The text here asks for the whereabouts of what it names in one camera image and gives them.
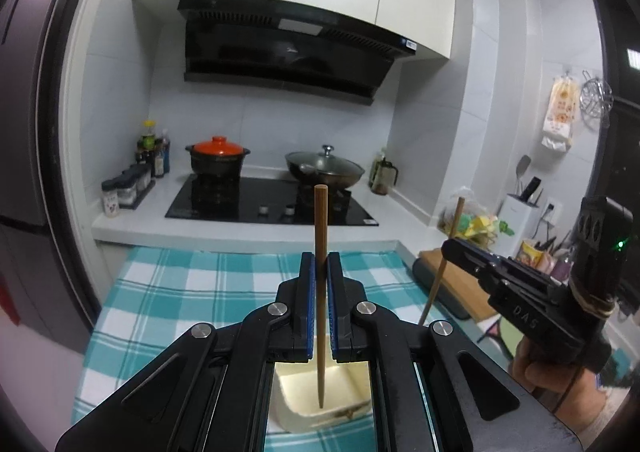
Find yellow snack packet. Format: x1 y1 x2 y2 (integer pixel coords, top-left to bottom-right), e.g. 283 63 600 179
515 239 548 272

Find wooden cutting board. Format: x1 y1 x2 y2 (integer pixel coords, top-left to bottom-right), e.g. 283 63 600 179
412 249 497 322

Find dark refrigerator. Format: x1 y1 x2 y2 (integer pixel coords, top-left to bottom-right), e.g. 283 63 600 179
1 0 99 354

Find black range hood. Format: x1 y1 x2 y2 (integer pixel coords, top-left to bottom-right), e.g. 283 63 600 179
178 0 418 106

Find pink purple cups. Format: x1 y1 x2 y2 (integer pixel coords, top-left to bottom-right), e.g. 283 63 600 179
549 248 574 283

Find bag of sponges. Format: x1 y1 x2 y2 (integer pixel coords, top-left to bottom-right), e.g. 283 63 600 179
437 186 515 249

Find black gas cooktop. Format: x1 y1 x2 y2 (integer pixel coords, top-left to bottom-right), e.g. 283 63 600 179
164 173 381 227

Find wok with glass lid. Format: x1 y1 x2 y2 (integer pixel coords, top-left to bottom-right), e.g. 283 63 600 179
285 145 364 190

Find white knife holder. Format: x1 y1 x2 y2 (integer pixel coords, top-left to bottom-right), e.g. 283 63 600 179
498 155 547 258

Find metal wire whisk rack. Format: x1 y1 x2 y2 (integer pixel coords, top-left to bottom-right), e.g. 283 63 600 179
579 70 614 129

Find sauce bottles group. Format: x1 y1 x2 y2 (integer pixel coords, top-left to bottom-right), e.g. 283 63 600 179
134 119 170 178

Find wooden chopstick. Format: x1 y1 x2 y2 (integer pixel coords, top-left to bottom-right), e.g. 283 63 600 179
314 184 328 408
418 196 465 326

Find spice jar rack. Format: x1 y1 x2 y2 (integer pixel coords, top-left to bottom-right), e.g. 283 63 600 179
101 164 155 218

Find cream utensil basket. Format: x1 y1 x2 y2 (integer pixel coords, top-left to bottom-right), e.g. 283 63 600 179
269 360 376 434

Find person's right hand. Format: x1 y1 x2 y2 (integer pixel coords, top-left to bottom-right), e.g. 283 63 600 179
510 337 629 444

